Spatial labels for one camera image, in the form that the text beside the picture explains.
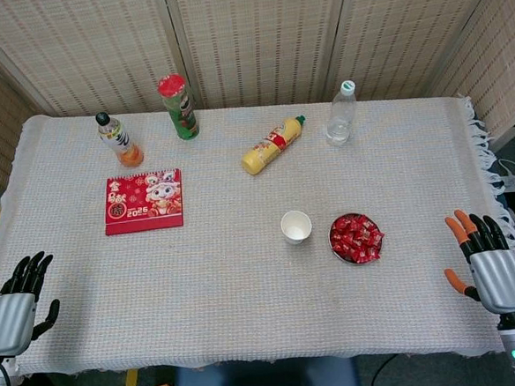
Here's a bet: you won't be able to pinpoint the white woven tablecloth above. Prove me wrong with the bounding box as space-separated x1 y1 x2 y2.
0 80 515 386

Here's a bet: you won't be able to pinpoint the black floor cable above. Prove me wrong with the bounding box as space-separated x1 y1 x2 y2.
368 353 403 386

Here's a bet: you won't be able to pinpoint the round metal plate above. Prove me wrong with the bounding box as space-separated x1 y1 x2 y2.
328 212 385 267

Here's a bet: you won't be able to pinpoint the red desk calendar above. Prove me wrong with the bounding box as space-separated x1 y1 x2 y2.
101 167 186 237

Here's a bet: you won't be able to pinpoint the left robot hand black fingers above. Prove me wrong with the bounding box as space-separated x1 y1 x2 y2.
0 249 64 357

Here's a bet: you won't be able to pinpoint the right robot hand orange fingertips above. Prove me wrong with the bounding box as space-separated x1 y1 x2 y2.
439 205 515 321

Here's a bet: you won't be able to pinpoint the green chips can red lid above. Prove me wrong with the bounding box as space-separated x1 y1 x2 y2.
156 72 201 143

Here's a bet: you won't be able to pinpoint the clear plastic water bottle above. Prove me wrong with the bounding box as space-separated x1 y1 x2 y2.
322 79 361 147

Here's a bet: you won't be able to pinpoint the yellow bottle green cap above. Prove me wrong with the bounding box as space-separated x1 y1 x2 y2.
238 115 310 176

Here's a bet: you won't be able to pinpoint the orange juice bottle black cap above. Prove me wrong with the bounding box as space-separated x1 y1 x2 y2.
94 109 146 170

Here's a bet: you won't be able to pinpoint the white paper cup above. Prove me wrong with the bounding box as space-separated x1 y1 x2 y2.
280 209 314 246

